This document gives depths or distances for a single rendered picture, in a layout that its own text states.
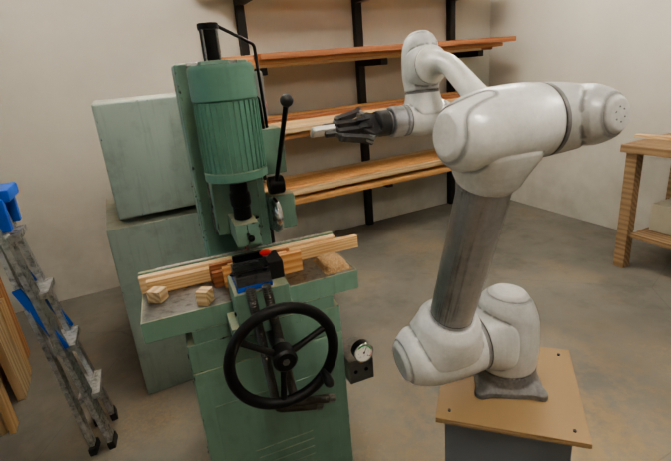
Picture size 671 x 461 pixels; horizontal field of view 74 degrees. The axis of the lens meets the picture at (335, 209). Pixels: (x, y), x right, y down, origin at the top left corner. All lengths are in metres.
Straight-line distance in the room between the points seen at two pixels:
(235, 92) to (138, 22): 2.42
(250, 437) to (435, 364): 0.65
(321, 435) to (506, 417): 0.60
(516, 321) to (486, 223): 0.40
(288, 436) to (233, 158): 0.87
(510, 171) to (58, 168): 3.19
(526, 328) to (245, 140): 0.86
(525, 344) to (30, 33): 3.27
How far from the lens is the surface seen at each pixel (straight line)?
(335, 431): 1.61
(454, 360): 1.12
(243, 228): 1.30
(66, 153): 3.58
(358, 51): 3.46
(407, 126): 1.31
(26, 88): 3.57
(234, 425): 1.47
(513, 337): 1.22
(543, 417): 1.31
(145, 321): 1.26
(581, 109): 0.85
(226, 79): 1.19
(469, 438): 1.35
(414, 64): 1.31
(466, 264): 0.94
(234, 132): 1.20
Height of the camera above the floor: 1.48
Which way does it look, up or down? 18 degrees down
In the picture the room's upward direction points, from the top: 5 degrees counter-clockwise
